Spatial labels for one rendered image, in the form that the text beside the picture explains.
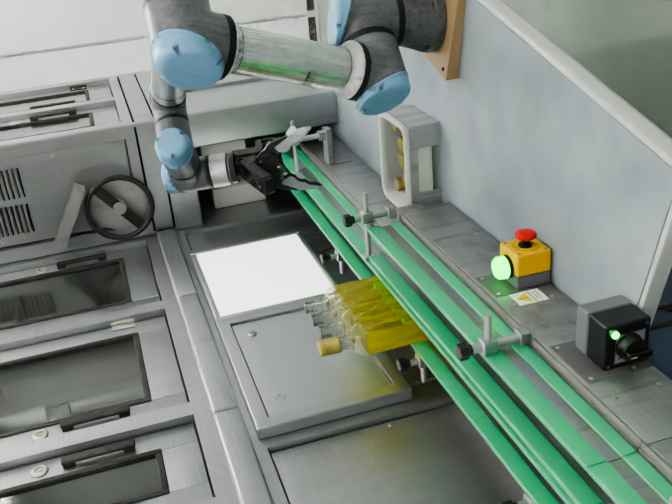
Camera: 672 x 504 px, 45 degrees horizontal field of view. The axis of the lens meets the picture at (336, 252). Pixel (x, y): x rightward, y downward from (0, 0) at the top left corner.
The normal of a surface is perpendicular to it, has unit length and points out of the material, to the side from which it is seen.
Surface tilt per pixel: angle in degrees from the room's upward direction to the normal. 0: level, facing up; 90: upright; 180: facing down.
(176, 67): 82
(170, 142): 76
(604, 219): 0
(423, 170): 90
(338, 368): 90
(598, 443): 90
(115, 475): 90
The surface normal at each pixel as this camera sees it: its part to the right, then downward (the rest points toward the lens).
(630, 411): -0.08, -0.90
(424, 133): 0.31, 0.40
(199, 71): 0.12, 0.89
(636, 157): -0.95, 0.20
